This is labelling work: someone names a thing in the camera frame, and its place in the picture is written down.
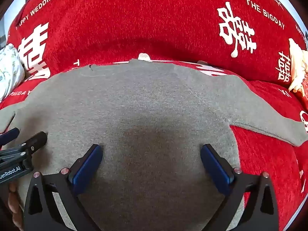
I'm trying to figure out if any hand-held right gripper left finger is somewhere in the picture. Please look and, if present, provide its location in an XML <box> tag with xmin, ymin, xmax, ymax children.
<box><xmin>23</xmin><ymin>144</ymin><xmax>104</xmax><ymax>231</ymax></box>

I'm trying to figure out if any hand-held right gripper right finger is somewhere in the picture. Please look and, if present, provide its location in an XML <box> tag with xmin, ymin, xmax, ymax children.
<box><xmin>200</xmin><ymin>144</ymin><xmax>280</xmax><ymax>231</ymax></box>

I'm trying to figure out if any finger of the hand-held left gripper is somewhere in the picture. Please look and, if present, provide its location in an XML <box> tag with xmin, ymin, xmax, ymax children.
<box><xmin>13</xmin><ymin>131</ymin><xmax>48</xmax><ymax>155</ymax></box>
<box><xmin>0</xmin><ymin>127</ymin><xmax>20</xmax><ymax>146</ymax></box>

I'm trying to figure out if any grey knit sweater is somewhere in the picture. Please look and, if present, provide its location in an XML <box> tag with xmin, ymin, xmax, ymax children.
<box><xmin>0</xmin><ymin>58</ymin><xmax>308</xmax><ymax>231</ymax></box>

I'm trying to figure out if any person's left hand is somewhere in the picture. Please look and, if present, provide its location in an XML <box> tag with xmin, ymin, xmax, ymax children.
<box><xmin>7</xmin><ymin>182</ymin><xmax>24</xmax><ymax>231</ymax></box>

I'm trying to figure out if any white floral cloth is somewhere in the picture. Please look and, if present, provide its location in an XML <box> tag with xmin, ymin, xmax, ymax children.
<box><xmin>0</xmin><ymin>43</ymin><xmax>26</xmax><ymax>101</ymax></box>

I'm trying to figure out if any red patterned cushion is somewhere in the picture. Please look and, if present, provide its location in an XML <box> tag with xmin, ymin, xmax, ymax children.
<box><xmin>298</xmin><ymin>71</ymin><xmax>308</xmax><ymax>107</ymax></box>

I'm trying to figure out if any red printed blanket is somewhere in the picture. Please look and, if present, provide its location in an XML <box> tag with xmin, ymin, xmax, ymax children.
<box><xmin>0</xmin><ymin>0</ymin><xmax>308</xmax><ymax>231</ymax></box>

